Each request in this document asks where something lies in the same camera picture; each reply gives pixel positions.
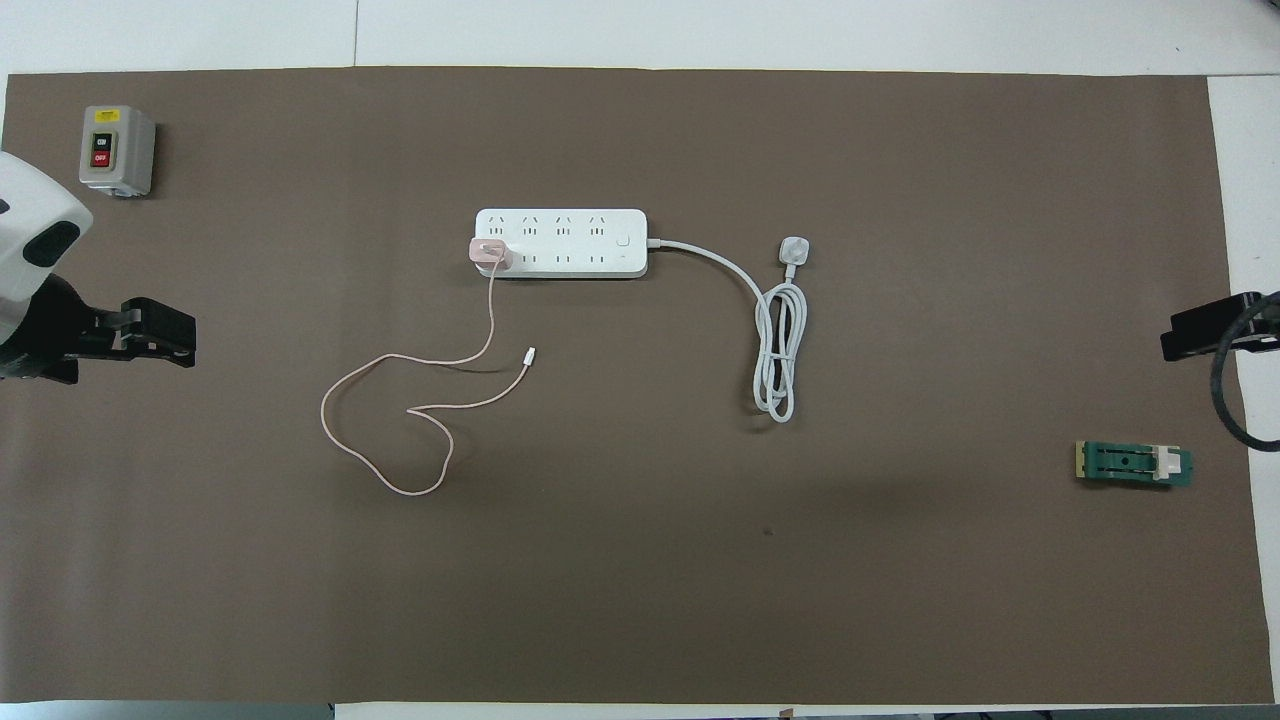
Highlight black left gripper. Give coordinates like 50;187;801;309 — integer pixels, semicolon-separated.
0;272;198;386

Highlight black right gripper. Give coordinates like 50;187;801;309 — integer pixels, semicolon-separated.
1160;290;1280;363

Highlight green knife switch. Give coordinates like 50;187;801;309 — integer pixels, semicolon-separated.
1075;440;1194;491

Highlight brown table mat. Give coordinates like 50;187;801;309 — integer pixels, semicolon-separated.
0;66;1276;706

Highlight pink charging cable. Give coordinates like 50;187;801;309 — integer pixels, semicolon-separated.
320;262;538;496

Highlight grey on-off switch box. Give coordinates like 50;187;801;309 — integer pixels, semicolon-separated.
79;105;157;198

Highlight white power strip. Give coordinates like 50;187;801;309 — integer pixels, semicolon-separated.
473;207;650;280

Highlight white power cord with plug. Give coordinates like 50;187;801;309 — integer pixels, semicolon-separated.
647;235;813;424

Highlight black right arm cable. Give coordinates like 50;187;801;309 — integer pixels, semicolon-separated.
1210;295;1280;452

